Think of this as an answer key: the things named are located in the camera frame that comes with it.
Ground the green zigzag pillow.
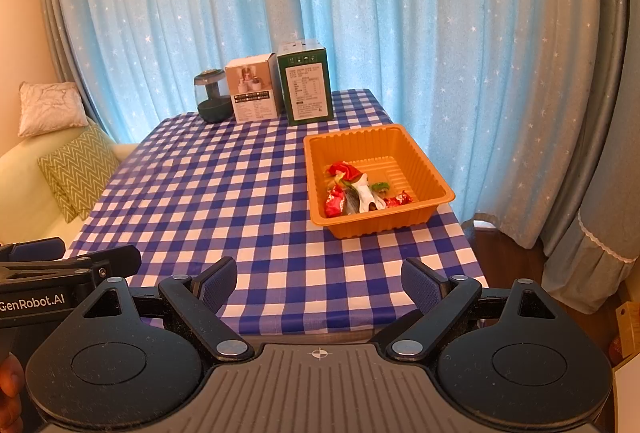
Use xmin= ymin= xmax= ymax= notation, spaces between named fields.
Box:
xmin=50 ymin=183 xmax=82 ymax=224
xmin=37 ymin=123 xmax=121 ymax=221

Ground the pale green sofa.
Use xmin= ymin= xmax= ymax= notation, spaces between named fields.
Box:
xmin=0 ymin=113 xmax=138 ymax=249

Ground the green carton box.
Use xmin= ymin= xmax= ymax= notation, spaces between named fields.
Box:
xmin=277 ymin=39 xmax=335 ymax=128

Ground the white textured pillow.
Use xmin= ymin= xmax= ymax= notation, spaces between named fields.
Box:
xmin=18 ymin=82 xmax=90 ymax=138

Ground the blue checked tablecloth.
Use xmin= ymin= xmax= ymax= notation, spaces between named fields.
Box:
xmin=65 ymin=89 xmax=488 ymax=336

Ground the white board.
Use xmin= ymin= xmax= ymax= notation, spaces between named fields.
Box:
xmin=611 ymin=353 xmax=640 ymax=433

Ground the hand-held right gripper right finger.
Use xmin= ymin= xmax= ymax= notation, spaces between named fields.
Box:
xmin=385 ymin=257 xmax=558 ymax=361

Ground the dark green glass jar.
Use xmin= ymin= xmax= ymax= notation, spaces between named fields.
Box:
xmin=194 ymin=69 xmax=235 ymax=122

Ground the orange plastic tray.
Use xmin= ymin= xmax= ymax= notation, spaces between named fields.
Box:
xmin=303 ymin=124 xmax=455 ymax=240

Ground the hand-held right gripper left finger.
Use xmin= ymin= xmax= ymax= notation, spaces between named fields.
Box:
xmin=80 ymin=257 xmax=253 ymax=362

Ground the green and white snack packet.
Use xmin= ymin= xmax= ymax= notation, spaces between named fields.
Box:
xmin=330 ymin=180 xmax=383 ymax=214

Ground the blue star curtain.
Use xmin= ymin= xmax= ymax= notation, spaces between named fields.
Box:
xmin=55 ymin=0 xmax=616 ymax=234

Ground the grey curtain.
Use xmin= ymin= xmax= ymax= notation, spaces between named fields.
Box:
xmin=37 ymin=0 xmax=106 ymax=134
xmin=540 ymin=0 xmax=640 ymax=314

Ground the person's left hand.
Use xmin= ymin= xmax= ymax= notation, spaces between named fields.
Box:
xmin=0 ymin=353 xmax=26 ymax=421

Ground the white carton box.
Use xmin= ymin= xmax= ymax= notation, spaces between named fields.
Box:
xmin=224 ymin=53 xmax=281 ymax=124

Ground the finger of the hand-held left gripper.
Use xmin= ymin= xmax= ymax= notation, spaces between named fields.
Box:
xmin=0 ymin=244 xmax=142 ymax=286
xmin=0 ymin=237 xmax=67 ymax=263

